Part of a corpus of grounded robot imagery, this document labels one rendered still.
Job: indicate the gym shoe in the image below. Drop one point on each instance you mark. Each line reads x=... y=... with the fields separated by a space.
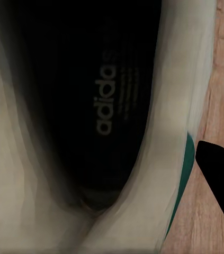
x=100 y=107

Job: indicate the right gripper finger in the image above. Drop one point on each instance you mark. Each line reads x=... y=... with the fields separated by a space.
x=210 y=158

